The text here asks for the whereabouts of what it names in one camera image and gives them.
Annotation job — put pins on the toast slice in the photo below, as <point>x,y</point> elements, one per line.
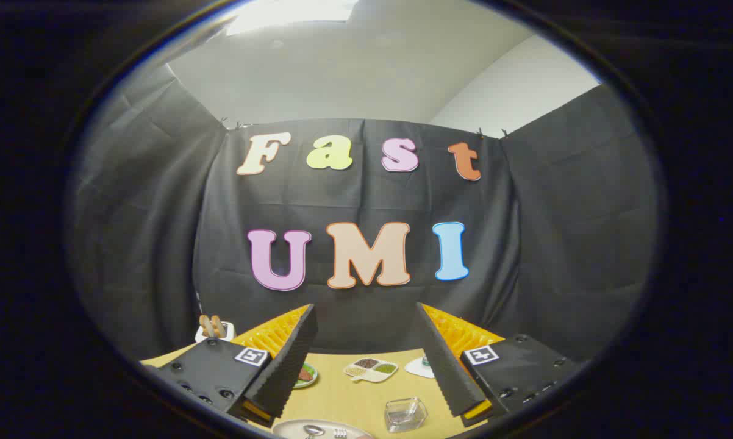
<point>205,326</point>
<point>218,326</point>

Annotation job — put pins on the cream toaster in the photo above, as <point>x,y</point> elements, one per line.
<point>203,338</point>

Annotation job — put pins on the white square coaster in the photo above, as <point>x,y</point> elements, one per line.
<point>416,367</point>

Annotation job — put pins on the large white plate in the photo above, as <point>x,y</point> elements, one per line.
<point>290,430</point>

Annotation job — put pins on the pale green food plate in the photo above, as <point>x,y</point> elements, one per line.
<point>310,381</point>

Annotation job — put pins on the white divided bean dish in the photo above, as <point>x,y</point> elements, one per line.
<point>371,370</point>

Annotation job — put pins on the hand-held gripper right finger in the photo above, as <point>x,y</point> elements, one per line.
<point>449,372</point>

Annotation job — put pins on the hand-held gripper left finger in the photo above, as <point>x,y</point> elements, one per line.
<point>287,366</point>

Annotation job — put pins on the brown meat piece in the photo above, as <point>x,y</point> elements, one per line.
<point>305,375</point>

